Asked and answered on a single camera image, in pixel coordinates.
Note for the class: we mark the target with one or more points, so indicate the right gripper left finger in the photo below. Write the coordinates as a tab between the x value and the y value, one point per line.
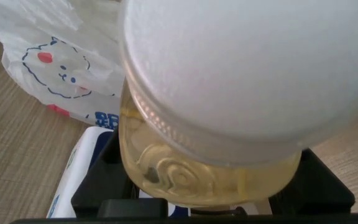
104	183

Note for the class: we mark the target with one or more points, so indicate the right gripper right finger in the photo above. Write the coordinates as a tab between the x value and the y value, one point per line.
315	189

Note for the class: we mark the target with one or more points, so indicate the clear yellow bottle white cap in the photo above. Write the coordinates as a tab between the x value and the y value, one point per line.
235	68

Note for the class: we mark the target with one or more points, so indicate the white printed plastic bag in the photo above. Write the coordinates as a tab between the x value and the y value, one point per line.
64	62

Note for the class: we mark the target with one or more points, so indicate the white barcode scanner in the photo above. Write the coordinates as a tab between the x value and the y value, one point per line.
73	174

